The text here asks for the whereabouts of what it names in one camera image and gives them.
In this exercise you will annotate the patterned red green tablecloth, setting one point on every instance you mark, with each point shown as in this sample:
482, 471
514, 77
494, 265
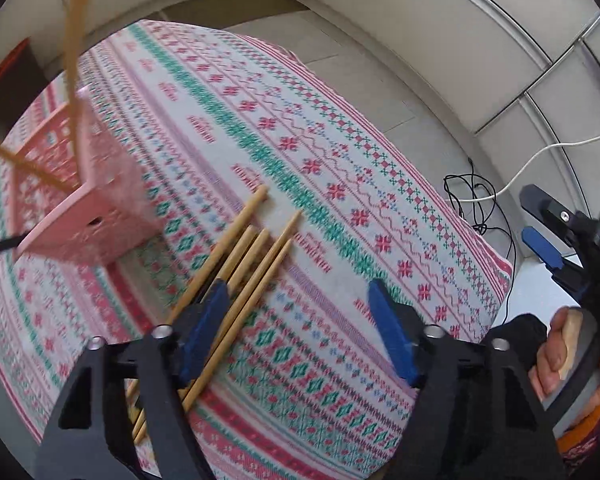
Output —
307, 391

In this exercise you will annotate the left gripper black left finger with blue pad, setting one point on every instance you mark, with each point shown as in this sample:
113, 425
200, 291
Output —
89, 433

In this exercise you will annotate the pink plastic lattice basket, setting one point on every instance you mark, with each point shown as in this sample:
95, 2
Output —
105, 212

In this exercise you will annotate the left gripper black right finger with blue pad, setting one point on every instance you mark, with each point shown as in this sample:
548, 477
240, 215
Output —
476, 415

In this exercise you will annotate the person's right hand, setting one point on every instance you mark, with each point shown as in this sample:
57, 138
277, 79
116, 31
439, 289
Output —
550, 358

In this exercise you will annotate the black chopstick gold band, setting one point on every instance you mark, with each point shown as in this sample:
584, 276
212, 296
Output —
12, 242

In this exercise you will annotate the orange patterned sleeve forearm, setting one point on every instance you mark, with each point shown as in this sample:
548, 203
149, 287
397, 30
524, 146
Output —
578, 444

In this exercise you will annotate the dark bin red liner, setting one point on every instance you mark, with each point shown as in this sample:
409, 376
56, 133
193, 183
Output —
21, 81

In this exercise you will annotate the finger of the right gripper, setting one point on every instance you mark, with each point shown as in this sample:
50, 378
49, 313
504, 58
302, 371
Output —
547, 254
550, 207

